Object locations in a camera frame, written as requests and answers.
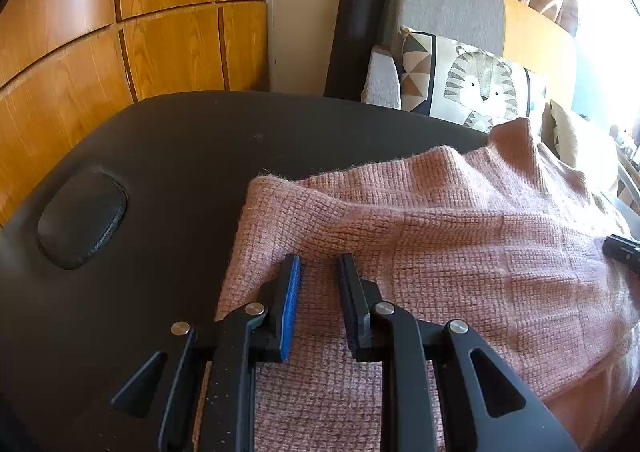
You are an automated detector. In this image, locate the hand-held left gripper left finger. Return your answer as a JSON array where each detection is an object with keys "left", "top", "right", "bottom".
[{"left": 110, "top": 253, "right": 302, "bottom": 452}]

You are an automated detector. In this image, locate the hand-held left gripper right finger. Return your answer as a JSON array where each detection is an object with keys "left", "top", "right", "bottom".
[{"left": 336, "top": 252, "right": 578, "bottom": 452}]

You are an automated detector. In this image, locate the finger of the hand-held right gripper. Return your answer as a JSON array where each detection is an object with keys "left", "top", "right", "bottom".
[{"left": 602, "top": 233, "right": 640, "bottom": 275}]

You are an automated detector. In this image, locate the pink knit sweater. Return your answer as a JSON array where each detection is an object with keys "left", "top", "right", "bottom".
[{"left": 192, "top": 117, "right": 640, "bottom": 452}]

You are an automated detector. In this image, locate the deer print cushion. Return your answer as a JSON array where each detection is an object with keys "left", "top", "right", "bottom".
[{"left": 549, "top": 99, "right": 626, "bottom": 193}]

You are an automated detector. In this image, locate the tiger print cushion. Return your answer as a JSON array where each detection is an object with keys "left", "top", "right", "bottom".
[{"left": 399, "top": 26, "right": 548, "bottom": 133}]

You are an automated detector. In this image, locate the black oval table plug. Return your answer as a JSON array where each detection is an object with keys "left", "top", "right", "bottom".
[{"left": 37, "top": 172, "right": 128, "bottom": 270}]

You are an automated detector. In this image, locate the black rolled mat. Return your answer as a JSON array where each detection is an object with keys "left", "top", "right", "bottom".
[{"left": 324, "top": 0, "right": 396, "bottom": 100}]

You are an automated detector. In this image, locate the grey yellow blue sofa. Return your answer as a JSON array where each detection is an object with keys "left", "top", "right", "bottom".
[{"left": 360, "top": 0, "right": 640, "bottom": 143}]

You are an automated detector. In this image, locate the wooden wardrobe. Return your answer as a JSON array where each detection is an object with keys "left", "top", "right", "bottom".
[{"left": 0, "top": 0, "right": 271, "bottom": 228}]

